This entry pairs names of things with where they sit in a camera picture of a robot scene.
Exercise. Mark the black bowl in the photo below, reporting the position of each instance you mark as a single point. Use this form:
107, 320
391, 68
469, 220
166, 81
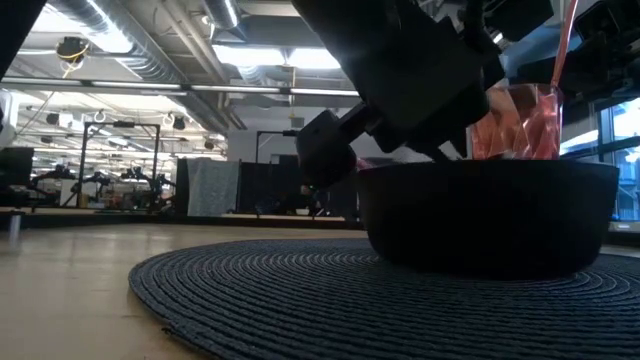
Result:
490, 220

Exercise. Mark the grey fabric cover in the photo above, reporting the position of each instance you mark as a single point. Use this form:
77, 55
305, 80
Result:
212, 185

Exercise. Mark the large window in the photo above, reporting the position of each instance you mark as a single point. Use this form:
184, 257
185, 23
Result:
625, 170

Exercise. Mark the black neighbour robot arm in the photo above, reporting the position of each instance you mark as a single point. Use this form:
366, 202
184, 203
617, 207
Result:
55, 175
145, 182

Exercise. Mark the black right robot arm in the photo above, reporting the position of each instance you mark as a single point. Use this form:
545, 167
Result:
525, 17

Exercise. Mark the round dark blue woven placemat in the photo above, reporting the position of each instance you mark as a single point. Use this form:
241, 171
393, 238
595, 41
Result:
300, 300

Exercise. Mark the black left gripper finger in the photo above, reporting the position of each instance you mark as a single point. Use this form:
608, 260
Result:
422, 152
460, 145

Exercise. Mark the black station frame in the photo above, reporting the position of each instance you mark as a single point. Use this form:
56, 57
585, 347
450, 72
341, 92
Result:
120, 124
272, 133

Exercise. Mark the long white light bar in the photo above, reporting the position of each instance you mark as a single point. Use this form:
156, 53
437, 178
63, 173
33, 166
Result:
235, 89

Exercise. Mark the black partition screen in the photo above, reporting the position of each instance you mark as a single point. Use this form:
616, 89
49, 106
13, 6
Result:
265, 187

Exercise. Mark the round silver air duct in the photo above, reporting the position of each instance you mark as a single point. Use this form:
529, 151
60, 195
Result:
222, 12

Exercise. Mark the wall vent grille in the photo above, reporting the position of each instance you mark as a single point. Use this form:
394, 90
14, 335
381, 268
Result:
297, 123

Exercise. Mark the large ribbed air duct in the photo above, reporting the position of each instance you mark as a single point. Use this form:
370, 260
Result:
150, 55

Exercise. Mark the orange translucent cup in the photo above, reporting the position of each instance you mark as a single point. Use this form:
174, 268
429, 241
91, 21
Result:
525, 125

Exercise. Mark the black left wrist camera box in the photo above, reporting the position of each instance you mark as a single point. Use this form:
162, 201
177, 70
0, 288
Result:
325, 150

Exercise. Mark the dark monitor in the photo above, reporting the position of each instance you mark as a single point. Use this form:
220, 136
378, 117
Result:
17, 167

